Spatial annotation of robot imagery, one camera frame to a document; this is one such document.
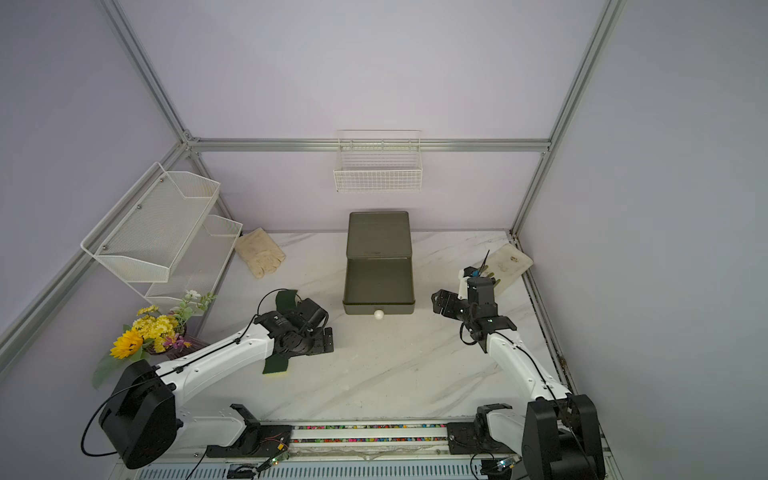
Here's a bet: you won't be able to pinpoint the green yellow sponge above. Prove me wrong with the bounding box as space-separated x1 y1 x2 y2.
262 353 290 375

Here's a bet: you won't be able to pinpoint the olive white yellow drawer cabinet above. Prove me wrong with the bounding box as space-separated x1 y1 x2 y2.
346 211 412 260

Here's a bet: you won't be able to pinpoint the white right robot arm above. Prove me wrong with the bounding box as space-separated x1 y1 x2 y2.
431 276 606 479

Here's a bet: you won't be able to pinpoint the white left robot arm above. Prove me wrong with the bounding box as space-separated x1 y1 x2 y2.
95 298 334 470

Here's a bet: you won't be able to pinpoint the beige work glove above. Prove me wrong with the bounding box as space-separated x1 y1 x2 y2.
235 228 286 279

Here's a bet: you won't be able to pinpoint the purple glass vase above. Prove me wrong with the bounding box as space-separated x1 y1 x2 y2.
166 337 209 360

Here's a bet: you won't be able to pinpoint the yellow sunflower bouquet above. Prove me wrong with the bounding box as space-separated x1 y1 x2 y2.
91 290 217 389

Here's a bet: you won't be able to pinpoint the white mesh two-tier shelf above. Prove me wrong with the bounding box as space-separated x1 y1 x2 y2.
81 163 242 310

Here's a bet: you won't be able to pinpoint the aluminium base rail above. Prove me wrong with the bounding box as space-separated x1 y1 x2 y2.
107 419 625 480

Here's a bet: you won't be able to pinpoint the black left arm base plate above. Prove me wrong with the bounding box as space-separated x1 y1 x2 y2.
206 403 294 459

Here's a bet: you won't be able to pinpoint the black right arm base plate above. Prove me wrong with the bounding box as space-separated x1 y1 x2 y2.
446 422 512 455

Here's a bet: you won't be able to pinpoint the white wire wall basket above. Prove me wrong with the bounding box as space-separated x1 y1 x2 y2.
333 130 423 193

